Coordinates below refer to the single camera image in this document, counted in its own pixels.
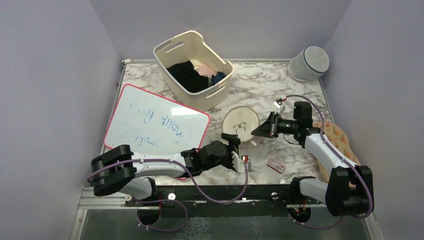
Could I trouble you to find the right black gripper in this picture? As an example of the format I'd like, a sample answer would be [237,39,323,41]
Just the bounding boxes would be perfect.
[251,112,299,139]

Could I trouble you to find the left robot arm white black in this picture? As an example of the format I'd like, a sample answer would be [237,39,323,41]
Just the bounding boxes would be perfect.
[87,133,251,206]

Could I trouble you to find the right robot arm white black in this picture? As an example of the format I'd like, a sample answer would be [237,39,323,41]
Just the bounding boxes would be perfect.
[251,101,374,218]

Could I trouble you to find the cream plastic laundry basket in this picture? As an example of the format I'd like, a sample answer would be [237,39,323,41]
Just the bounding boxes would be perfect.
[153,30,235,112]

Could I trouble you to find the small red white card box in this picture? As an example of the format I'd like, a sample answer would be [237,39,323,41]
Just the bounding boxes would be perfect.
[267,158,285,174]

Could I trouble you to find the blue garment in basket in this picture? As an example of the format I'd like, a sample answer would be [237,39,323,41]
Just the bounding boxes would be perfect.
[211,71,227,86]

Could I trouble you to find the carrot pattern round cushion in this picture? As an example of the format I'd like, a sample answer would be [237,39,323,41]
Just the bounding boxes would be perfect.
[313,121,361,183]

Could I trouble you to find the pink garment in basket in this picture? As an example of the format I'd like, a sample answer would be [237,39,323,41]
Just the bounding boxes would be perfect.
[193,64,217,79]

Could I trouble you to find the black garment in basket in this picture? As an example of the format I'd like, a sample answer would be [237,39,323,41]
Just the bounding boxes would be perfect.
[167,60,211,93]

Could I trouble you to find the red framed whiteboard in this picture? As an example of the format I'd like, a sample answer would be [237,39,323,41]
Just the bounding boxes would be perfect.
[103,84,211,164]

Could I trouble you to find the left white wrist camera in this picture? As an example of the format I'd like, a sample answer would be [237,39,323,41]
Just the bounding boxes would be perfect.
[231,151,251,173]

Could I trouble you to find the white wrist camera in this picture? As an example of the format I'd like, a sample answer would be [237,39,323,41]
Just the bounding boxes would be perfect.
[273,98,287,116]
[231,151,251,173]

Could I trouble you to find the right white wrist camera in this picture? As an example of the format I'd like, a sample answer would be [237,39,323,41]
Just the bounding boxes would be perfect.
[273,98,287,116]

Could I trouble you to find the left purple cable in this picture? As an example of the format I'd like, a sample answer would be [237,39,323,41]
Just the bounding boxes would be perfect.
[87,155,249,232]

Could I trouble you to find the black mounting rail base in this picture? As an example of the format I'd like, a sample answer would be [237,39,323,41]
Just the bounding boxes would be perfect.
[124,184,320,218]

